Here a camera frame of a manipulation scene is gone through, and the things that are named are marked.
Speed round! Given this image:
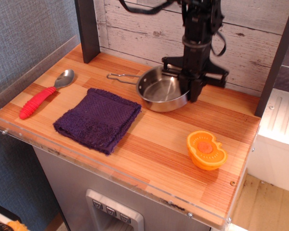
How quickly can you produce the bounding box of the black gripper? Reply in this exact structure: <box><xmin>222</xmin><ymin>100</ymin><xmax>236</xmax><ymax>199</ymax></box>
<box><xmin>162</xmin><ymin>43</ymin><xmax>229</xmax><ymax>103</ymax></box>

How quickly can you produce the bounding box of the silver pot with wire handle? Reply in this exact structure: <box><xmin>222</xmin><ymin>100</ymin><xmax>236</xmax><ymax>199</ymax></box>
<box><xmin>106</xmin><ymin>65</ymin><xmax>189</xmax><ymax>113</ymax></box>

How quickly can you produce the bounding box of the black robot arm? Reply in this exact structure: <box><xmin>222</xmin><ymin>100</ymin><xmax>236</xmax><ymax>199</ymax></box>
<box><xmin>162</xmin><ymin>0</ymin><xmax>229</xmax><ymax>103</ymax></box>

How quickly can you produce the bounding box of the purple rag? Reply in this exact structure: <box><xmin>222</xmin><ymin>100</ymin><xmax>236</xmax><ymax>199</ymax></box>
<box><xmin>53</xmin><ymin>88</ymin><xmax>142</xmax><ymax>155</ymax></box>

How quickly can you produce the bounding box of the orange toy pepper half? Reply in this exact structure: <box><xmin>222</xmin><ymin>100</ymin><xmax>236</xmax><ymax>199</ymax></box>
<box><xmin>186</xmin><ymin>130</ymin><xmax>228</xmax><ymax>171</ymax></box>

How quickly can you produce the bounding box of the white toy sink unit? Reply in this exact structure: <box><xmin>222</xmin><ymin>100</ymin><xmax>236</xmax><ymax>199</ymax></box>
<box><xmin>247</xmin><ymin>35</ymin><xmax>289</xmax><ymax>194</ymax></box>

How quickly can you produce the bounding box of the clear acrylic edge guard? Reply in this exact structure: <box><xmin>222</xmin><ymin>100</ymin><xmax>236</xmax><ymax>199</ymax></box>
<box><xmin>0</xmin><ymin>114</ymin><xmax>232</xmax><ymax>227</ymax></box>

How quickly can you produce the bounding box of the grey toy fridge cabinet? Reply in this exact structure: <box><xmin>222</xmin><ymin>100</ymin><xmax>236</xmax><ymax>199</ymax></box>
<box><xmin>34</xmin><ymin>148</ymin><xmax>210</xmax><ymax>231</ymax></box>

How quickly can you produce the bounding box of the silver dispenser panel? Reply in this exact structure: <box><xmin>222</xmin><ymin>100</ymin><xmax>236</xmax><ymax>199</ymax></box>
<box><xmin>86</xmin><ymin>189</ymin><xmax>145</xmax><ymax>231</ymax></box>

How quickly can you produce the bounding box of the orange object bottom left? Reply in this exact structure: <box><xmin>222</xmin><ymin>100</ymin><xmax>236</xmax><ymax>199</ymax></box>
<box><xmin>7</xmin><ymin>220</ymin><xmax>28</xmax><ymax>231</ymax></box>

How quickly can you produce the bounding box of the black cable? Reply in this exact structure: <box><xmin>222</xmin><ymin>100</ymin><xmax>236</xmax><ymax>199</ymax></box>
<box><xmin>118</xmin><ymin>0</ymin><xmax>227</xmax><ymax>57</ymax></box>

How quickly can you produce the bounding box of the dark grey right post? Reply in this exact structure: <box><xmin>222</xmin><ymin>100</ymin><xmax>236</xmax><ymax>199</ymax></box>
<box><xmin>254</xmin><ymin>17</ymin><xmax>289</xmax><ymax>117</ymax></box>

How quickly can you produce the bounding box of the dark grey post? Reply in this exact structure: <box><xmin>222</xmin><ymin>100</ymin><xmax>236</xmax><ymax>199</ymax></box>
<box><xmin>254</xmin><ymin>17</ymin><xmax>289</xmax><ymax>117</ymax></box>
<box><xmin>75</xmin><ymin>0</ymin><xmax>100</xmax><ymax>64</ymax></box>

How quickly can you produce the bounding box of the spoon with red handle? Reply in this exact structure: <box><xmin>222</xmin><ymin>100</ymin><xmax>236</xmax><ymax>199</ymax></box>
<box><xmin>19</xmin><ymin>69</ymin><xmax>75</xmax><ymax>119</ymax></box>

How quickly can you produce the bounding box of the dark grey left post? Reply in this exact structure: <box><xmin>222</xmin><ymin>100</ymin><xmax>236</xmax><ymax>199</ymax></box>
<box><xmin>75</xmin><ymin>0</ymin><xmax>100</xmax><ymax>64</ymax></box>

